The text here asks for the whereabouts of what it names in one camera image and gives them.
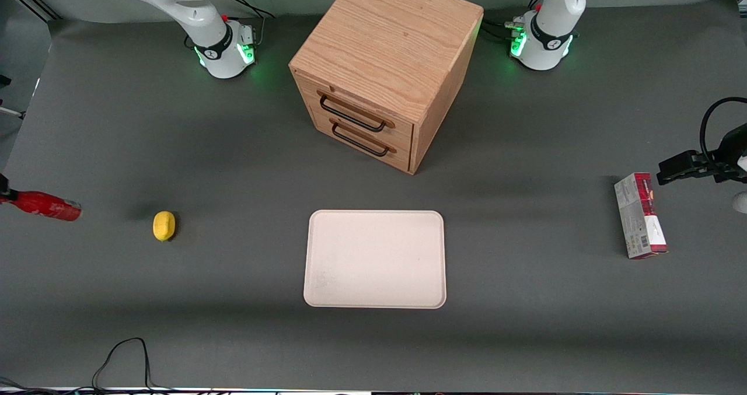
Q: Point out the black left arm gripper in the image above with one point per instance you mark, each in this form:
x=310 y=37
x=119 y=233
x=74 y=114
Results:
x=721 y=166

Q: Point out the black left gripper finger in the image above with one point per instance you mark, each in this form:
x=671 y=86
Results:
x=3 y=188

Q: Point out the red coke bottle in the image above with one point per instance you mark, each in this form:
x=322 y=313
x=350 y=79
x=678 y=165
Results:
x=44 y=205

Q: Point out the white rectangular tray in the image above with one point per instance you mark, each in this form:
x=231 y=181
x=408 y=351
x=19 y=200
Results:
x=375 y=259

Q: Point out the red and grey carton box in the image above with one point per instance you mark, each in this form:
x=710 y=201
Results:
x=640 y=217

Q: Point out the yellow lemon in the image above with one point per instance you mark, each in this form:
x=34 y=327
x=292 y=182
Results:
x=164 y=226

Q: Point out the wooden drawer cabinet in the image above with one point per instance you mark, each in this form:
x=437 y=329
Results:
x=388 y=45

